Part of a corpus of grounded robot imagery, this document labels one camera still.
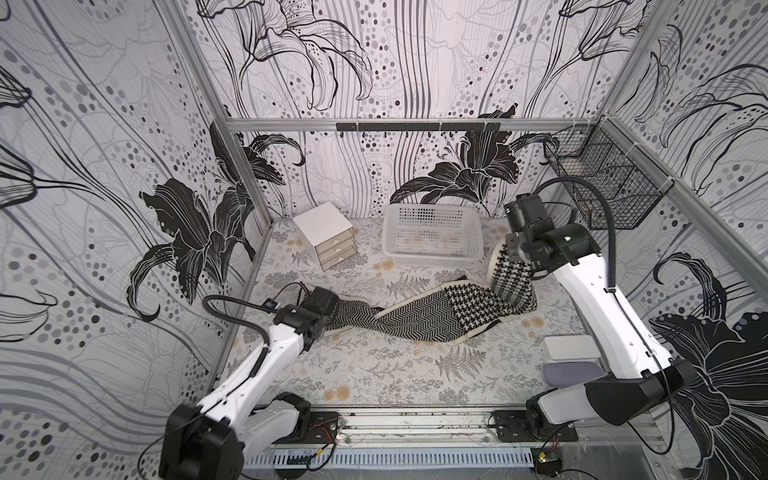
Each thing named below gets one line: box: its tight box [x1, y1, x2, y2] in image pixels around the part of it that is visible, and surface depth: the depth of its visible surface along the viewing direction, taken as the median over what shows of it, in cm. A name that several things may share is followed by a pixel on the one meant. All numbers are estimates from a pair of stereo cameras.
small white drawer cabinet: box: [292, 202, 358, 272], surface depth 101 cm
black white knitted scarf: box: [327, 241, 538, 344], surface depth 92 cm
